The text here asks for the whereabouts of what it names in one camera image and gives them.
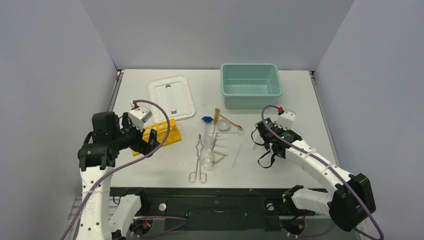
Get glass watch dish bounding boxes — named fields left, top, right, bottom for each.
left=216, top=119, right=231, bottom=132

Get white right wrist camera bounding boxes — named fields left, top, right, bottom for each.
left=274, top=107, right=296, bottom=130

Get white plastic bin lid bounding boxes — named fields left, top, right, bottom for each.
left=148, top=75, right=196, bottom=121

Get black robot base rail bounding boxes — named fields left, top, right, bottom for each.
left=109, top=187, right=313, bottom=232

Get metal crucible tongs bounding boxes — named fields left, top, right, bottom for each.
left=188, top=134, right=207, bottom=184

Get red yellow plastic spatula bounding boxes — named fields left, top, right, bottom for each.
left=219, top=114, right=244, bottom=131

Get teal plastic bin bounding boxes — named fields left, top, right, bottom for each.
left=220, top=63, right=283, bottom=109

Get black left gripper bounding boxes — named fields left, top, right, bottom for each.
left=111, top=112, right=160, bottom=157

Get brown test tube brush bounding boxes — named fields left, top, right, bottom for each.
left=211, top=107, right=221, bottom=137

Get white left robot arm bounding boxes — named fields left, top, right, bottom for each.
left=75, top=107, right=161, bottom=240

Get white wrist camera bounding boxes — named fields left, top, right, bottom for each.
left=128, top=102, right=153, bottom=131
left=274, top=107, right=296, bottom=130

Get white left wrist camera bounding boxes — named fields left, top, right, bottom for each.
left=128, top=102, right=153, bottom=131

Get blue funnel on stem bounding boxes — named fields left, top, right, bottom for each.
left=201, top=116, right=214, bottom=147

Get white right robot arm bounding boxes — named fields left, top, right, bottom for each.
left=255, top=118, right=376, bottom=232

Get small glass beaker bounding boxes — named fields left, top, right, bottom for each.
left=200, top=150, right=214, bottom=168

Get yellow test tube rack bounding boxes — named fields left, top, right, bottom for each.
left=142, top=118, right=182, bottom=147

